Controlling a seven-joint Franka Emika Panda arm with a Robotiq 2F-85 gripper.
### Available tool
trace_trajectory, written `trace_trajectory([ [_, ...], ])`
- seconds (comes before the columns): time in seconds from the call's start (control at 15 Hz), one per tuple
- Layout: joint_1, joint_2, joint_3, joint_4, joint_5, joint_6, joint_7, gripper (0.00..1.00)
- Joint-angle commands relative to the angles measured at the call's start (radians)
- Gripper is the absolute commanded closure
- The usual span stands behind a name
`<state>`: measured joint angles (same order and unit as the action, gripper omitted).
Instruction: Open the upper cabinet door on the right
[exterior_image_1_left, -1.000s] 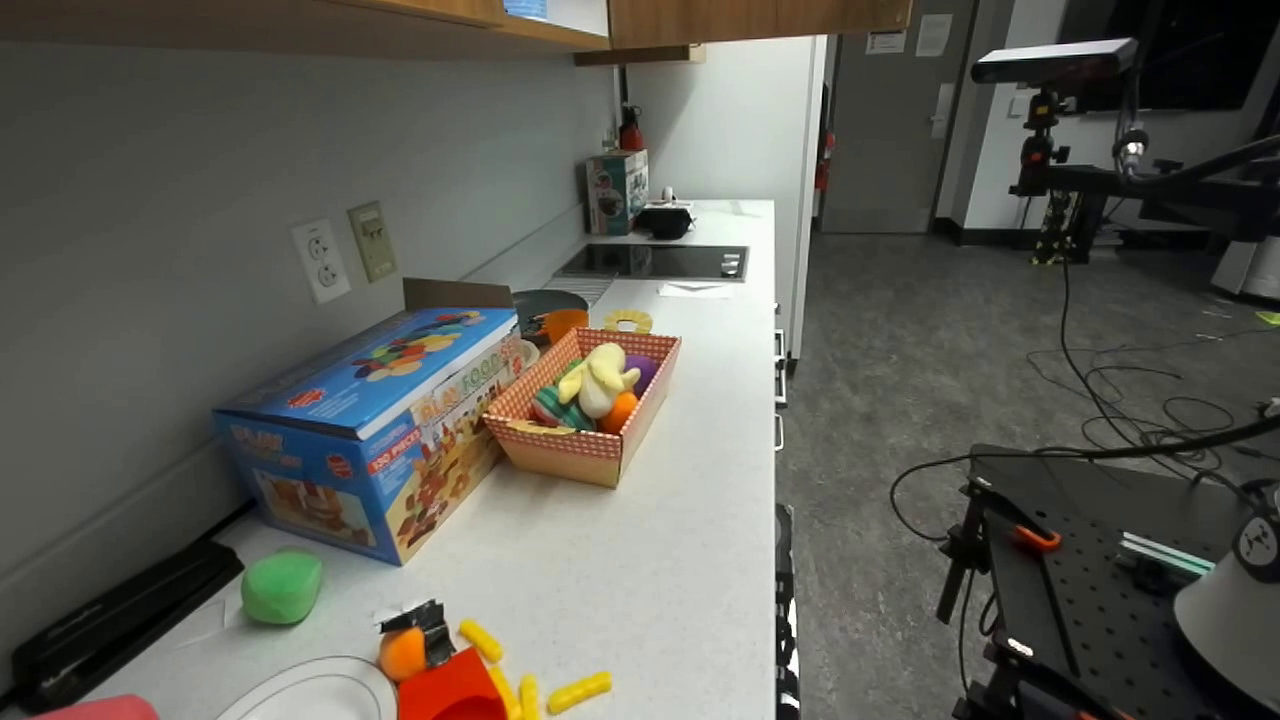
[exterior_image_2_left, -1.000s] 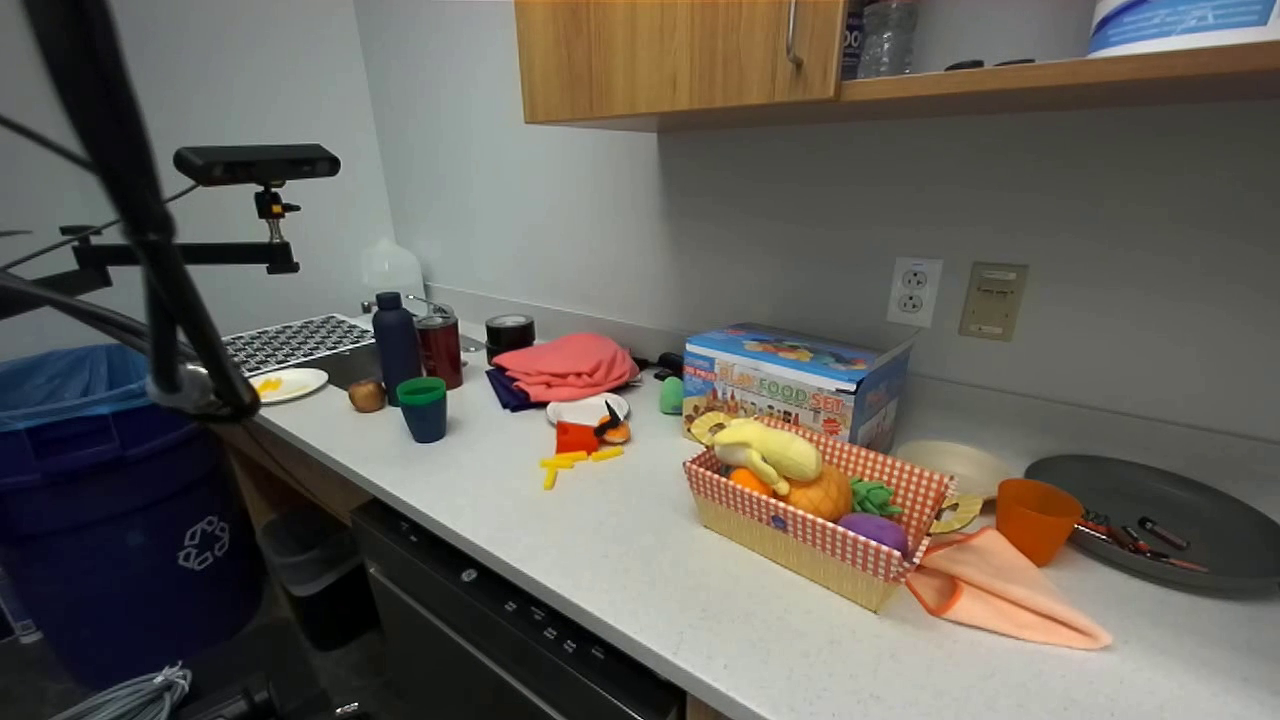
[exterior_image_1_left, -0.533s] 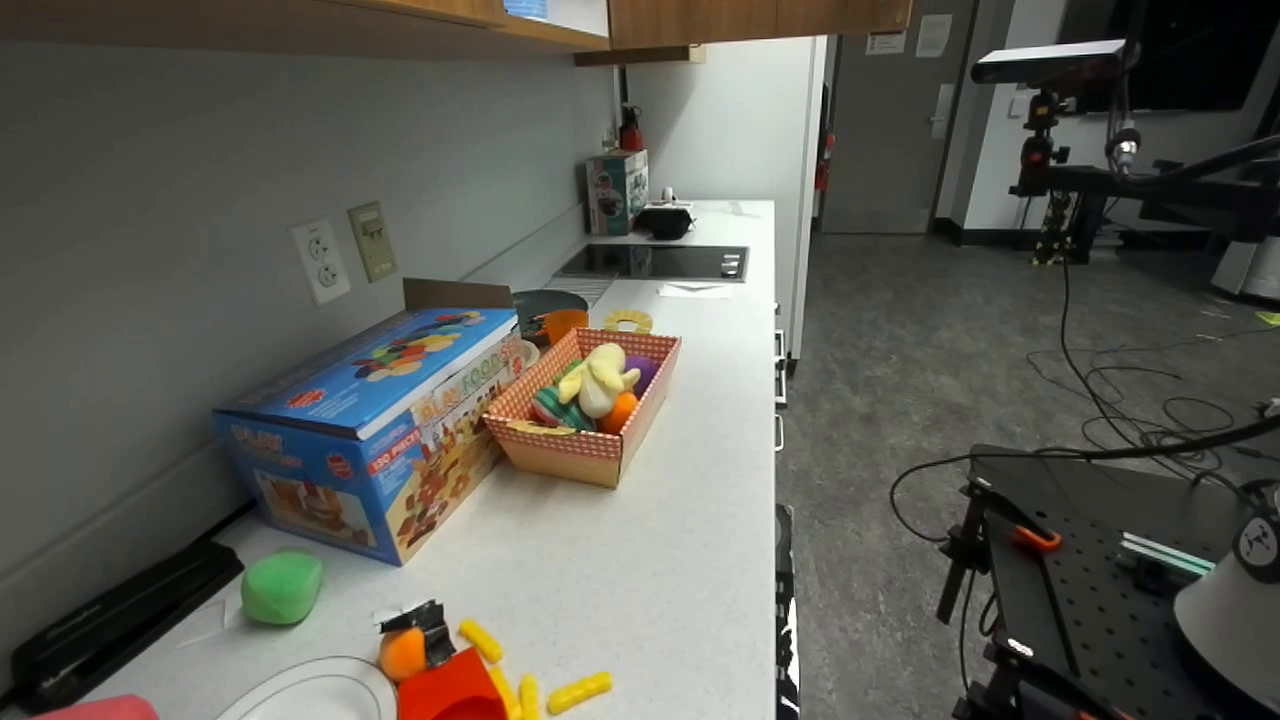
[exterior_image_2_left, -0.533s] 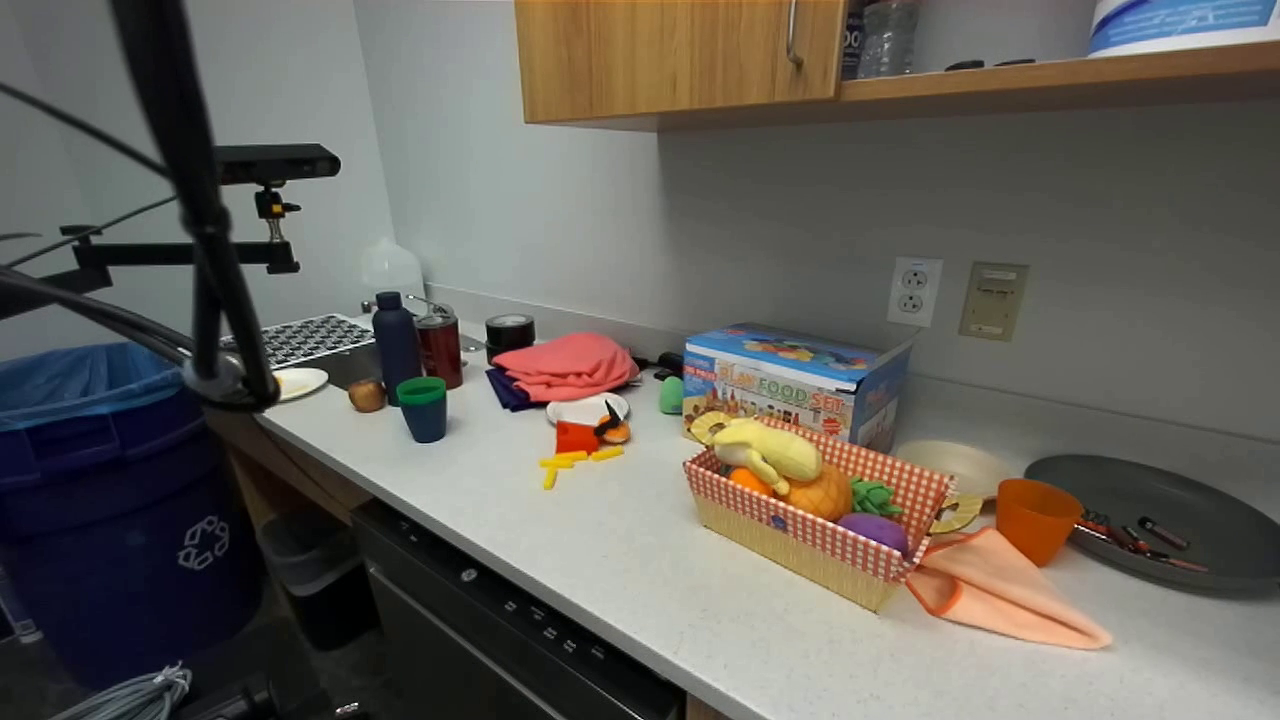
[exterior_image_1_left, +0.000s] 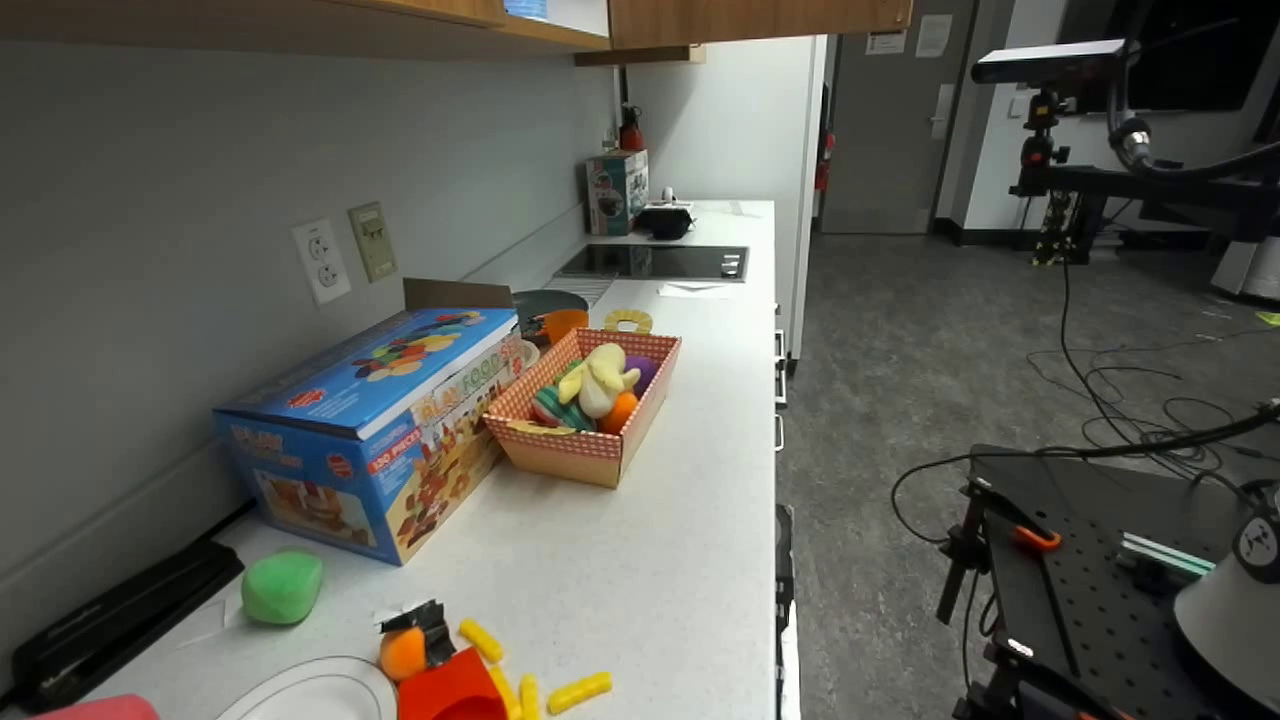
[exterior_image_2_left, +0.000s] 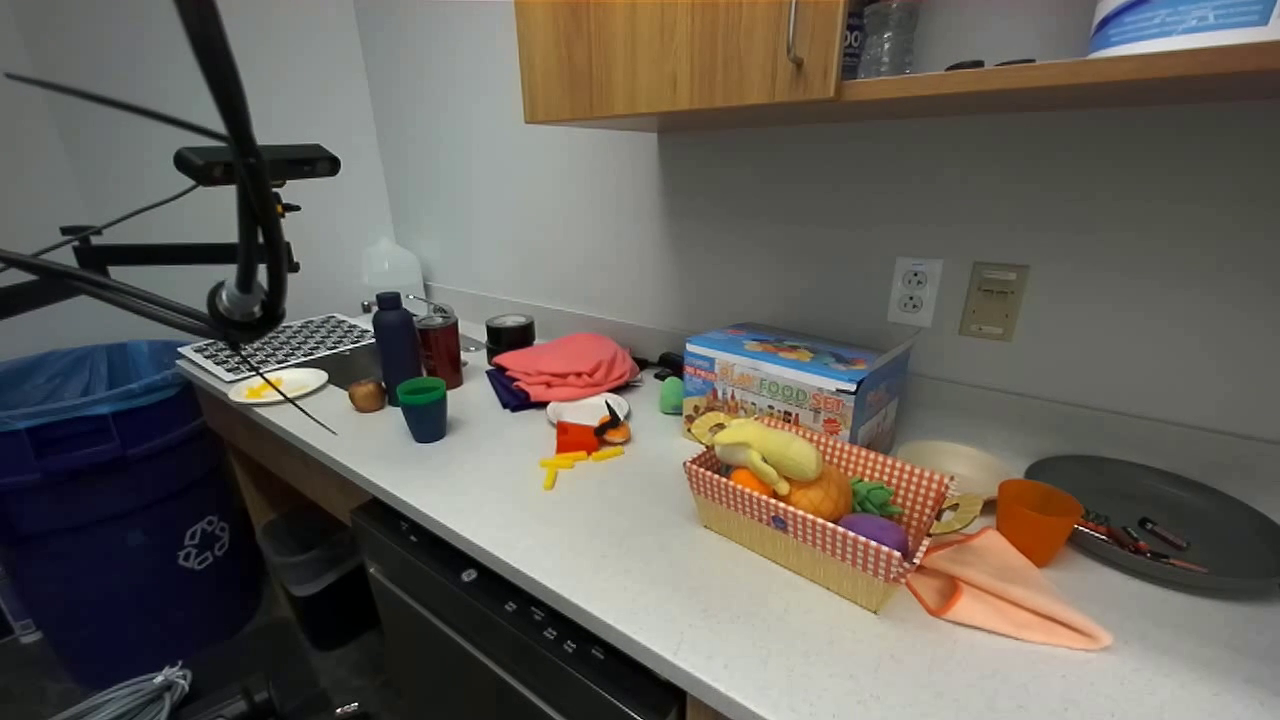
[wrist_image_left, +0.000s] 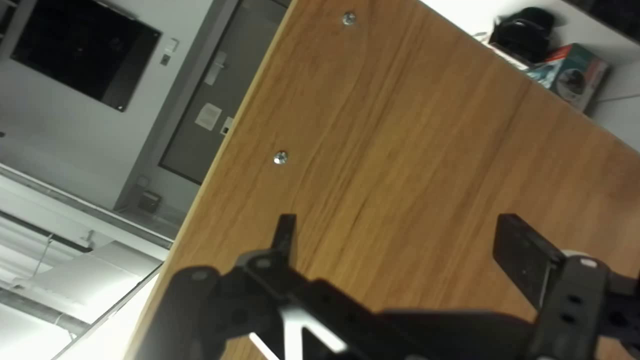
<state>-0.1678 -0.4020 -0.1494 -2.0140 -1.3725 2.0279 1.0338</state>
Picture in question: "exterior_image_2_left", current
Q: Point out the wooden base cabinet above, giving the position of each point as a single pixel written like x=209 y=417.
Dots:
x=282 y=464

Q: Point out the black flat device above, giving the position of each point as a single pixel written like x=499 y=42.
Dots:
x=667 y=360

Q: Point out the black toy piece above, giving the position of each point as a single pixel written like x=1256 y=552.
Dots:
x=614 y=412

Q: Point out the pink cloth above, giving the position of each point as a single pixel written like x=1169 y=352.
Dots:
x=564 y=364

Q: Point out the orange toy ball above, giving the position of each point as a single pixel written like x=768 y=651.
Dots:
x=618 y=433

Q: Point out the yellow toy fry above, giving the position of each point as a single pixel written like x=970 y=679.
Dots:
x=552 y=471
x=581 y=462
x=609 y=452

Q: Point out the red toy fries box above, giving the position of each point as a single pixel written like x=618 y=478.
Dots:
x=576 y=436

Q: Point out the black tape roll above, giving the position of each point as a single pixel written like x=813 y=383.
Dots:
x=511 y=334

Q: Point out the navy cloth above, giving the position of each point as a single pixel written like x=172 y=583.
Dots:
x=506 y=388

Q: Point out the pale yellow toy corn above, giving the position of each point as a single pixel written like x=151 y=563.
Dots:
x=760 y=446

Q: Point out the blue toy food box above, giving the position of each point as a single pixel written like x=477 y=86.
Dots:
x=787 y=383

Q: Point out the dark red jar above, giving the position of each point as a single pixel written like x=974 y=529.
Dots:
x=443 y=348

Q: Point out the orange toy fruit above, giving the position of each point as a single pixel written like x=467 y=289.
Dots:
x=821 y=494

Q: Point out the blue cup green rim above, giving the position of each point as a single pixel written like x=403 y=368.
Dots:
x=420 y=408

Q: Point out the red checkered cardboard basket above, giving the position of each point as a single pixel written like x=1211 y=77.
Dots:
x=803 y=541

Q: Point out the blue bottle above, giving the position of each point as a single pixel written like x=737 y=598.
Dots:
x=396 y=340

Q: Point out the clear plastic jug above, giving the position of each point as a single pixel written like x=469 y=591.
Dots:
x=392 y=265

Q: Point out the green toy vegetable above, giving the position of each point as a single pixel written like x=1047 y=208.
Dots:
x=872 y=496

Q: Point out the purple toy vegetable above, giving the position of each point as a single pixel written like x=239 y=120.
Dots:
x=872 y=535

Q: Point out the black dishwasher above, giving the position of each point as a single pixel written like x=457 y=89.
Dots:
x=483 y=625

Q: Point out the checkerboard calibration board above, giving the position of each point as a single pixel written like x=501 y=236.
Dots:
x=322 y=340

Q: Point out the white plate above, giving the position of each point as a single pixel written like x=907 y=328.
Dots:
x=300 y=384

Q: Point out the yellow toy slice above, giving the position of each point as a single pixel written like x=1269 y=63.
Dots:
x=959 y=516

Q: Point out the yellow toy food piece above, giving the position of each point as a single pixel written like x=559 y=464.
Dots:
x=261 y=388

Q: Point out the small black trash bin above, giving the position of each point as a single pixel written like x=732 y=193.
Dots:
x=322 y=583

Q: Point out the clear glass jar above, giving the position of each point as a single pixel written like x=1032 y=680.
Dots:
x=883 y=36

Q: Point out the peach paper napkin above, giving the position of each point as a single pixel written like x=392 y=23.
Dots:
x=1003 y=594

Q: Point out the orange plastic cup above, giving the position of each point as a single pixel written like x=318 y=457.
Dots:
x=1039 y=522

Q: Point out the red toy strip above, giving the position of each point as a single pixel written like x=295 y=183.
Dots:
x=1113 y=539

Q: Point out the dark toy strip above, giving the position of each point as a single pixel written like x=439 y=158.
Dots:
x=1165 y=535

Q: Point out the blue recycling bin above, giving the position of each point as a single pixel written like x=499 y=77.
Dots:
x=104 y=522

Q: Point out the dark grey round plate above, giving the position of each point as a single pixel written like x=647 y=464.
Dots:
x=1202 y=515

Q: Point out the grey cloth bag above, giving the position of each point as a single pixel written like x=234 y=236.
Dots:
x=133 y=695

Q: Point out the white blue container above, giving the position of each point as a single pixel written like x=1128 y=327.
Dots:
x=1180 y=19

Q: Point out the white wall outlet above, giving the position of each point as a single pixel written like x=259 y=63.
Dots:
x=914 y=294

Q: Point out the black stereo camera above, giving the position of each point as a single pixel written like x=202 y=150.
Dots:
x=307 y=160

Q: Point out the black camera stand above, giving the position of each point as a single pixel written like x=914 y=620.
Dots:
x=160 y=249

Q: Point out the wooden wall cabinet frame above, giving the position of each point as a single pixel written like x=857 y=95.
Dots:
x=1064 y=74

